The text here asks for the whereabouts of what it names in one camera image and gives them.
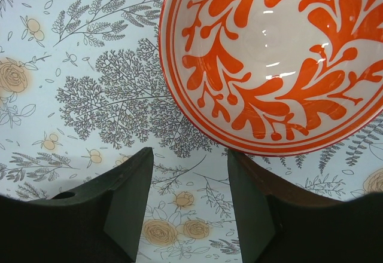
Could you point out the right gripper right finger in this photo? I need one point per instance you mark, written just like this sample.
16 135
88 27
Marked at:
278 221

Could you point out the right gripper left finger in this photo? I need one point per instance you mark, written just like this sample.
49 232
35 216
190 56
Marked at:
99 221

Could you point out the red floral pattern bowl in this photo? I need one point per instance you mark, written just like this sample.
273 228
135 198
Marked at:
274 77

